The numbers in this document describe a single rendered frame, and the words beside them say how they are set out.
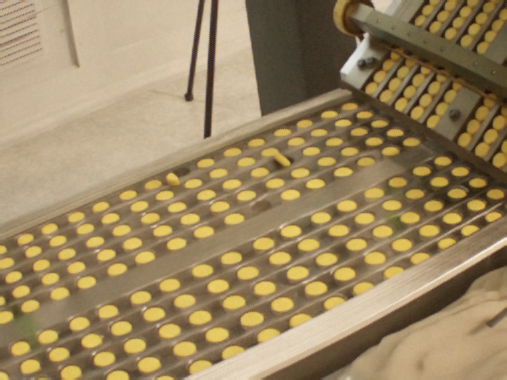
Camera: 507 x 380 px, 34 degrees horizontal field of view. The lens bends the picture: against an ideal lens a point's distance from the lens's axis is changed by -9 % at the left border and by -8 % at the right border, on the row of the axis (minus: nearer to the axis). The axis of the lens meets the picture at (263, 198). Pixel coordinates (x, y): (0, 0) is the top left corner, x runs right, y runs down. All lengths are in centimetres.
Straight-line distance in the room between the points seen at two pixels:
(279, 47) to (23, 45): 171
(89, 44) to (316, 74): 175
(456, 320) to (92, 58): 268
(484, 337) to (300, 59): 96
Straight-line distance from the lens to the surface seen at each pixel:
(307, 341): 41
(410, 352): 37
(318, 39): 130
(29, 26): 293
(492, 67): 54
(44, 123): 300
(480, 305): 39
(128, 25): 307
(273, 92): 137
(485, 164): 53
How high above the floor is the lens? 123
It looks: 32 degrees down
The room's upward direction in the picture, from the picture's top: 8 degrees counter-clockwise
